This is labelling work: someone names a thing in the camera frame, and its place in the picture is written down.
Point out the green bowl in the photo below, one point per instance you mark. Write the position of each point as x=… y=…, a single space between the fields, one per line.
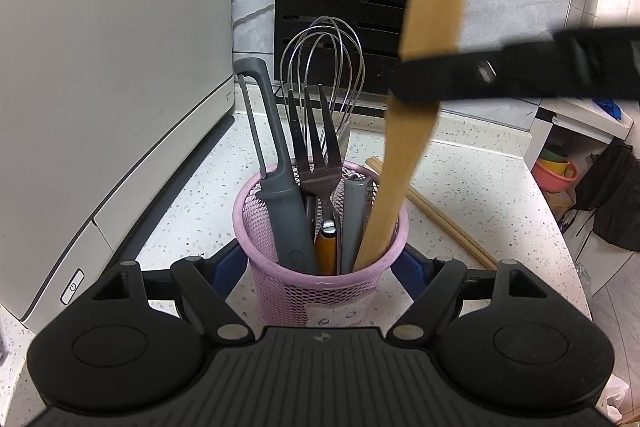
x=555 y=155

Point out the dark metal utensil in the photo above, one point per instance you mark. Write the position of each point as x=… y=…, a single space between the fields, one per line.
x=296 y=132

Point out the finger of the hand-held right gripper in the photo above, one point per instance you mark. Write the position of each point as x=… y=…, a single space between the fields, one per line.
x=480 y=72

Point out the black bag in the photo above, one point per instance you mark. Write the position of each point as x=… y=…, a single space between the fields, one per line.
x=615 y=197

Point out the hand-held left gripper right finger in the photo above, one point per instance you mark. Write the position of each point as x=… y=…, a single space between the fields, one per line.
x=411 y=267

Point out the white shelf unit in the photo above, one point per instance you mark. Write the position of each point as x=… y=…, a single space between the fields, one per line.
x=575 y=109

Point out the wooden chopstick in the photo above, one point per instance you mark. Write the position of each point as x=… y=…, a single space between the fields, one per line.
x=447 y=233
x=452 y=223

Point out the white countertop appliance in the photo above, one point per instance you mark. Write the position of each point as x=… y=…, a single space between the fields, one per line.
x=100 y=57

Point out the grey peeler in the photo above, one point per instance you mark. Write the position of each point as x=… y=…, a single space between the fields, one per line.
x=285 y=207

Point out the clear plastic bag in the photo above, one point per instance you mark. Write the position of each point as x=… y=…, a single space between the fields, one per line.
x=617 y=402

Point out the orange plastic basin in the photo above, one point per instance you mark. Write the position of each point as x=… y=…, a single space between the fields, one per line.
x=550 y=177

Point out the blue plastic object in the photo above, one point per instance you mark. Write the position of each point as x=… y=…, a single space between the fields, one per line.
x=610 y=108

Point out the pink mesh cup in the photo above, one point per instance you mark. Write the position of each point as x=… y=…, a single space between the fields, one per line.
x=310 y=302

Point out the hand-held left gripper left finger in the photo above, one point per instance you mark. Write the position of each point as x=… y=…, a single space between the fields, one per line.
x=226 y=264

